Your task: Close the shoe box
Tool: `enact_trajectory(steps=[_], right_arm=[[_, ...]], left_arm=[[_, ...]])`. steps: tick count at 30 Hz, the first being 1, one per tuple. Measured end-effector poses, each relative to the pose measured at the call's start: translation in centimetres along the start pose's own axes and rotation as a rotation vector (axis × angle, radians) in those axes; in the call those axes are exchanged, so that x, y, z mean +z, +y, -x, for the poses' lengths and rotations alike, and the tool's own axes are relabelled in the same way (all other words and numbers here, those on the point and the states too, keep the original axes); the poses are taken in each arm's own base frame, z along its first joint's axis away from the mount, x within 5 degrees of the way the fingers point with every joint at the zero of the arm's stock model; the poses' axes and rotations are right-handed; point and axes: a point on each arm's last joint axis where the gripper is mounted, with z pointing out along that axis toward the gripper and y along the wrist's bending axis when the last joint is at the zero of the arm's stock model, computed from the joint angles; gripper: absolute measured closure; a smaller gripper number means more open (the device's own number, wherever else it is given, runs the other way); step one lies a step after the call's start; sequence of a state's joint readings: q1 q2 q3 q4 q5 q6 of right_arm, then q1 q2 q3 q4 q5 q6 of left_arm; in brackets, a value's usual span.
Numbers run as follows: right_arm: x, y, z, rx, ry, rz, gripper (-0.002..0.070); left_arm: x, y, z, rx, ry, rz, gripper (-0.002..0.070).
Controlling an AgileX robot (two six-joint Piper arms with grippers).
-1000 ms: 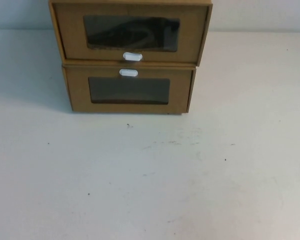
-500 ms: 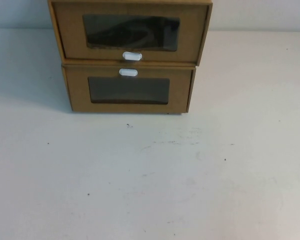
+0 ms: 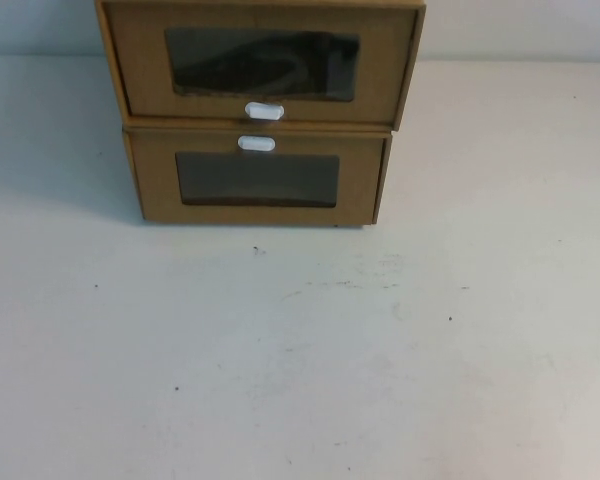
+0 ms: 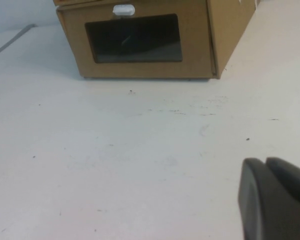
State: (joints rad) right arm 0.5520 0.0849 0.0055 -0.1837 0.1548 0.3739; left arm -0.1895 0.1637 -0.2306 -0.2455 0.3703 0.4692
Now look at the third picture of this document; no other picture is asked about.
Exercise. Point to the brown cardboard drawer with window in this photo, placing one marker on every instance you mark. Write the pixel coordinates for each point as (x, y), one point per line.
(155, 200)
(140, 75)

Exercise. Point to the brown cardboard shoe box sleeve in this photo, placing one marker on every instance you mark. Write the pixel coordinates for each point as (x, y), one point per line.
(419, 30)

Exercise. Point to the lower cardboard drawer with window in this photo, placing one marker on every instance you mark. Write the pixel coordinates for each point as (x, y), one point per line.
(386, 150)

